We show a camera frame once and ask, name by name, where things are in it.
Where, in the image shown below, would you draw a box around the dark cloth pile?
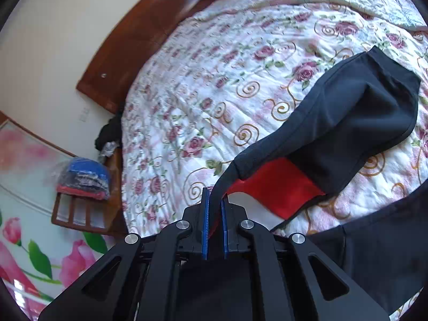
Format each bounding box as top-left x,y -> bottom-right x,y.
94,115 -> 123,151

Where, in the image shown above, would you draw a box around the wooden headboard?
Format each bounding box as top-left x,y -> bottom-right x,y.
76,0 -> 230,114

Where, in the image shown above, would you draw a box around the floral glass sliding door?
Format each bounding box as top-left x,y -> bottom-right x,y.
0,110 -> 115,315

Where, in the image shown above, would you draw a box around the plastic bag of clothes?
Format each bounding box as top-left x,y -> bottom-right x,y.
55,156 -> 111,200

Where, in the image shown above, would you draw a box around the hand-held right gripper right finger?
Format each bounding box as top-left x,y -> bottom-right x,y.
221,196 -> 390,321

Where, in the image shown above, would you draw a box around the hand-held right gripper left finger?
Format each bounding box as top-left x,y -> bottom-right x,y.
38,187 -> 211,321

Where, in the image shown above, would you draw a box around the floral rose quilt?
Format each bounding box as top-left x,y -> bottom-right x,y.
120,0 -> 428,321

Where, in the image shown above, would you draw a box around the wooden bedside chair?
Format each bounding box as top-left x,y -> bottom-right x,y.
51,147 -> 125,235

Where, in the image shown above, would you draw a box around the grey plastic bag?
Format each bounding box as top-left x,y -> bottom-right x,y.
98,142 -> 120,158

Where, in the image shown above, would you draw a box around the pale satin bedding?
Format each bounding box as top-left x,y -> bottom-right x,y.
301,0 -> 428,30

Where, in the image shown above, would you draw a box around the black pants with red lining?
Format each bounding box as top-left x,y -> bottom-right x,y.
214,45 -> 421,233

